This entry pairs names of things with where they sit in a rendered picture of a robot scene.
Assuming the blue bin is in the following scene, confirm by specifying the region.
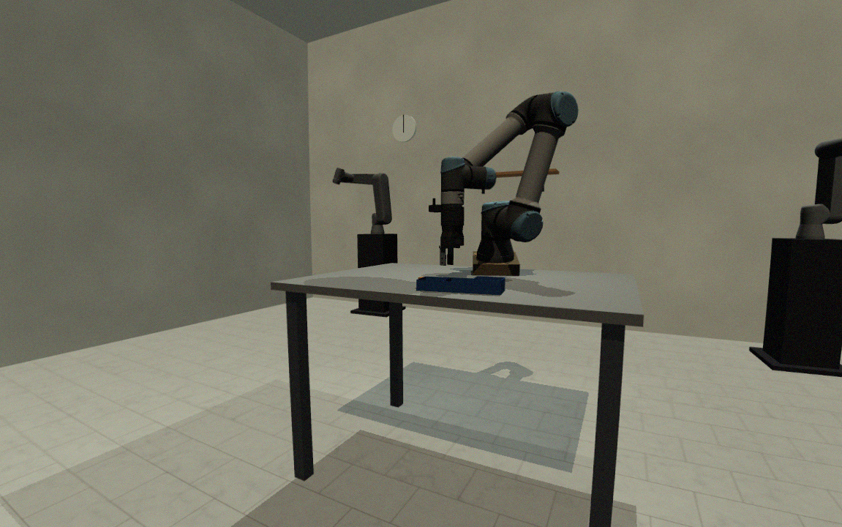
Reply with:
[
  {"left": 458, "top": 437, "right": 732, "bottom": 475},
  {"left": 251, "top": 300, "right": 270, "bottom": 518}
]
[{"left": 416, "top": 277, "right": 505, "bottom": 295}]

